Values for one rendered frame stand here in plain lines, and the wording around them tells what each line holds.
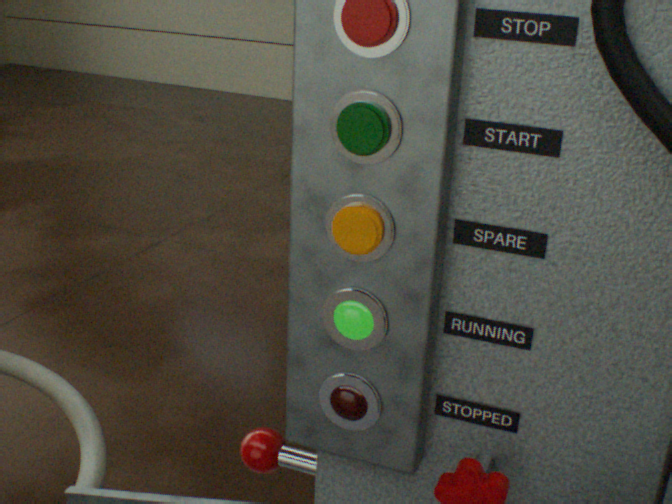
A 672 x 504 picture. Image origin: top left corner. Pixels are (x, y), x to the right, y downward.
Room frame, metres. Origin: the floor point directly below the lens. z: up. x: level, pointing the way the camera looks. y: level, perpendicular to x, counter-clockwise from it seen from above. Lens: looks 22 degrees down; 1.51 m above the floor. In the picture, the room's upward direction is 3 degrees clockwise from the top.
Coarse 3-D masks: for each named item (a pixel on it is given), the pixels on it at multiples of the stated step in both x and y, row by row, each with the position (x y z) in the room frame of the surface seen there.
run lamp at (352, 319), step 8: (344, 304) 0.37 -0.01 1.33; (352, 304) 0.37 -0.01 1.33; (360, 304) 0.37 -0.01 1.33; (336, 312) 0.37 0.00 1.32; (344, 312) 0.37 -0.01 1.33; (352, 312) 0.37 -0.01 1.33; (360, 312) 0.37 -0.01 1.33; (368, 312) 0.37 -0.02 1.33; (336, 320) 0.37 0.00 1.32; (344, 320) 0.37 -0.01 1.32; (352, 320) 0.37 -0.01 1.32; (360, 320) 0.37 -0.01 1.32; (368, 320) 0.37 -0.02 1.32; (344, 328) 0.37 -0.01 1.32; (352, 328) 0.37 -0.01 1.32; (360, 328) 0.37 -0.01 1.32; (368, 328) 0.37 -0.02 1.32; (352, 336) 0.37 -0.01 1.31; (360, 336) 0.37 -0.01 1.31
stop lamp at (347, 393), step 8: (336, 392) 0.37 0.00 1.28; (344, 392) 0.37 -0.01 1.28; (352, 392) 0.37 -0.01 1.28; (360, 392) 0.37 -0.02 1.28; (336, 400) 0.37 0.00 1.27; (344, 400) 0.37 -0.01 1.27; (352, 400) 0.37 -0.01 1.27; (360, 400) 0.37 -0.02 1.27; (336, 408) 0.37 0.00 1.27; (344, 408) 0.37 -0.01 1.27; (352, 408) 0.37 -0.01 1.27; (360, 408) 0.37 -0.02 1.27; (344, 416) 0.37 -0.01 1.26; (352, 416) 0.37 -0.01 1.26; (360, 416) 0.37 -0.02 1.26
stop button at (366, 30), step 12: (348, 0) 0.37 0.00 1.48; (360, 0) 0.37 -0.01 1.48; (372, 0) 0.37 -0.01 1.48; (384, 0) 0.37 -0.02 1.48; (348, 12) 0.37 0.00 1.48; (360, 12) 0.37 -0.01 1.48; (372, 12) 0.37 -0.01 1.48; (384, 12) 0.37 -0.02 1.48; (396, 12) 0.37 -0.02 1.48; (348, 24) 0.37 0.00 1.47; (360, 24) 0.37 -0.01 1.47; (372, 24) 0.37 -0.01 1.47; (384, 24) 0.37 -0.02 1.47; (396, 24) 0.37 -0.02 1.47; (348, 36) 0.37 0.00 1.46; (360, 36) 0.37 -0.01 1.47; (372, 36) 0.37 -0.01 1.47; (384, 36) 0.37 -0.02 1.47
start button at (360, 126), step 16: (352, 112) 0.37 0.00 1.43; (368, 112) 0.37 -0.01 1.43; (384, 112) 0.37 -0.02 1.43; (336, 128) 0.37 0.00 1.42; (352, 128) 0.37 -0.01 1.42; (368, 128) 0.37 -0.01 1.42; (384, 128) 0.37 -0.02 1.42; (352, 144) 0.37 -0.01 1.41; (368, 144) 0.37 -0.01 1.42; (384, 144) 0.37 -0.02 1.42
